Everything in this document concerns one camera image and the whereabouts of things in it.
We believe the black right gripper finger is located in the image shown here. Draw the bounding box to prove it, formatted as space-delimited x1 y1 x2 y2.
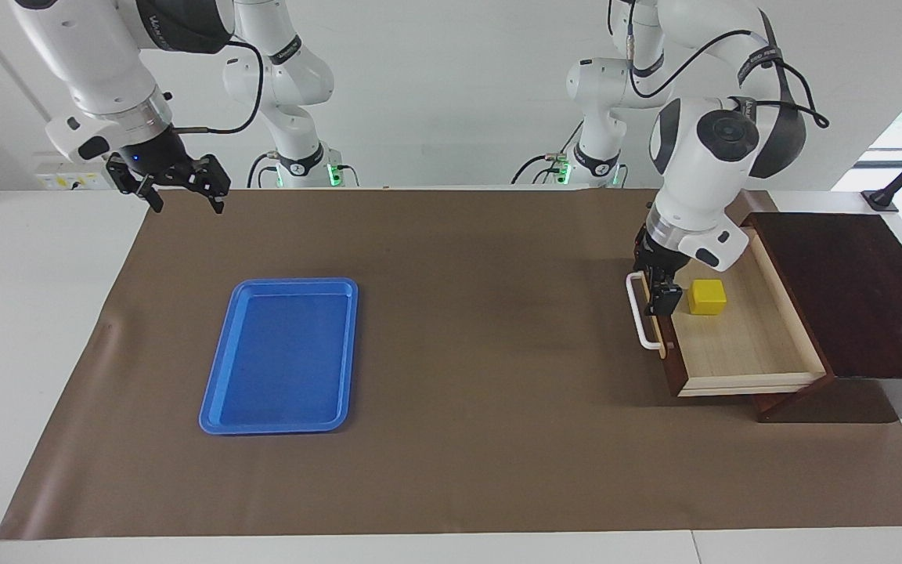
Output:
183 154 232 215
105 161 164 215

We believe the white drawer handle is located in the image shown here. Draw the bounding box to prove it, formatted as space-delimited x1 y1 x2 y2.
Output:
626 272 665 351

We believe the yellow cube block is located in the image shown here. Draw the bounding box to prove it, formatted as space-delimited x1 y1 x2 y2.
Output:
687 280 727 316

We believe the wooden drawer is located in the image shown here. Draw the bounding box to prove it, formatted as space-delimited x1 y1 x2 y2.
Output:
643 226 828 398

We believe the brown paper table mat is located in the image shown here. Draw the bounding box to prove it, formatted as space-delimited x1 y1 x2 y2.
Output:
0 188 902 541

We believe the dark wooden cabinet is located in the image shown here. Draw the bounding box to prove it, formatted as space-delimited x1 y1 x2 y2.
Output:
741 211 902 425

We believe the blue plastic tray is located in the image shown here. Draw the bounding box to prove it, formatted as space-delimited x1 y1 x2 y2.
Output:
199 277 359 436

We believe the black base cable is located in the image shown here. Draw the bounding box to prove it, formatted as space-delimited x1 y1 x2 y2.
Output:
511 117 583 186
246 151 281 189

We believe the white wall socket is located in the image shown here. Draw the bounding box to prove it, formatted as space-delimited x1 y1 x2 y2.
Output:
34 161 119 191

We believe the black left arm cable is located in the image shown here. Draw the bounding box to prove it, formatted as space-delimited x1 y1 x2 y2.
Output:
627 16 829 130

